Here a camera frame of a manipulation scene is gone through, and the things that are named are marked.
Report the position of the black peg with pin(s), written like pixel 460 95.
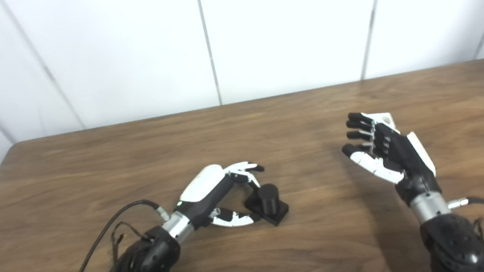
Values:
pixel 270 200

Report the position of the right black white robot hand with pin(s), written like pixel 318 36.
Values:
pixel 408 160

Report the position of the white square piece with hole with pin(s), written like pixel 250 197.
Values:
pixel 386 118

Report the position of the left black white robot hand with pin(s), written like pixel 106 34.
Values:
pixel 202 188

